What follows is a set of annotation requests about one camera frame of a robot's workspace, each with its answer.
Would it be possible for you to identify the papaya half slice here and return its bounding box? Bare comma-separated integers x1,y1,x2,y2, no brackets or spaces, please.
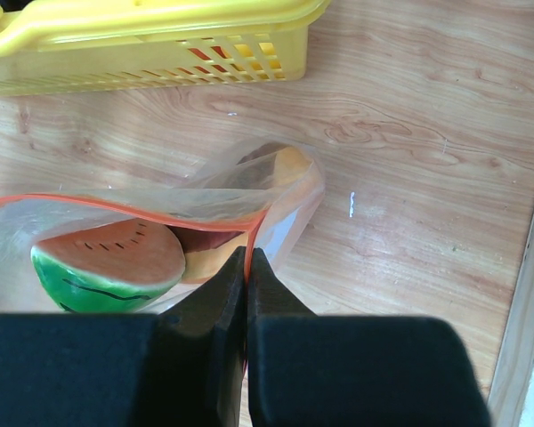
171,142,325,285

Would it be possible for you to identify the watermelon slice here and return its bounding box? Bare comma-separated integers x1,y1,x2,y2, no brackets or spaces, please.
30,219,186,313

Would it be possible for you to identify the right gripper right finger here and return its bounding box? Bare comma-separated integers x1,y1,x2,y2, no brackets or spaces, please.
247,249,491,426

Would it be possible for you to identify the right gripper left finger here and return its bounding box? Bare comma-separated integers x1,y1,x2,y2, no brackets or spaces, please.
0,248,246,426

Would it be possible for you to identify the clear zip top bag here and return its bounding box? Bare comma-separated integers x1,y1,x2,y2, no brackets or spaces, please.
0,138,326,315

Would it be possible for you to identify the yellow plastic basket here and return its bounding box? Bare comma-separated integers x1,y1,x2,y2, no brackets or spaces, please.
0,1,328,97

